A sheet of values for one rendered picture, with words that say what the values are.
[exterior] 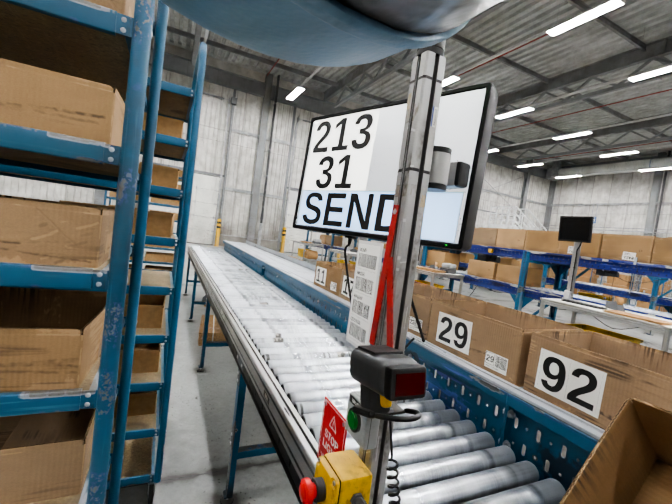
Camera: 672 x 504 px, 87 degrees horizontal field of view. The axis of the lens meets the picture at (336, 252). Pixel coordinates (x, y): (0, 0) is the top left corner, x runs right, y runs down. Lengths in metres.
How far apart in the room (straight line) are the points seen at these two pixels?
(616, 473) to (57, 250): 0.92
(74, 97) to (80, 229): 0.21
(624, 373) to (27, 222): 1.18
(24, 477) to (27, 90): 0.62
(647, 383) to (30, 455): 1.17
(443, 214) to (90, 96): 0.62
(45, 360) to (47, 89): 0.42
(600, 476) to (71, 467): 0.84
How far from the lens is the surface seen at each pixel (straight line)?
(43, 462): 0.84
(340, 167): 0.88
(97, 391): 0.74
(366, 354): 0.54
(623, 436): 0.71
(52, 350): 0.75
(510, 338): 1.19
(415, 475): 0.94
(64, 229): 0.72
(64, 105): 0.73
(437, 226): 0.69
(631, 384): 1.04
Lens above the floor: 1.25
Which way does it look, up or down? 3 degrees down
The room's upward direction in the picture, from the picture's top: 7 degrees clockwise
